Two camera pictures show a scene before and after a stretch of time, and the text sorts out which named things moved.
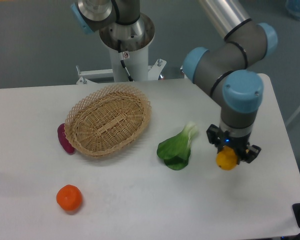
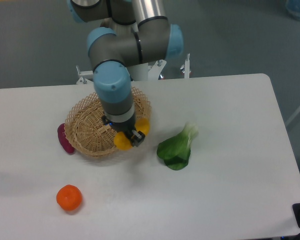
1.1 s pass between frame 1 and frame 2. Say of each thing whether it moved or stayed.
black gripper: moved
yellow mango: moved
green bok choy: stayed
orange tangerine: stayed
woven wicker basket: stayed
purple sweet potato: stayed
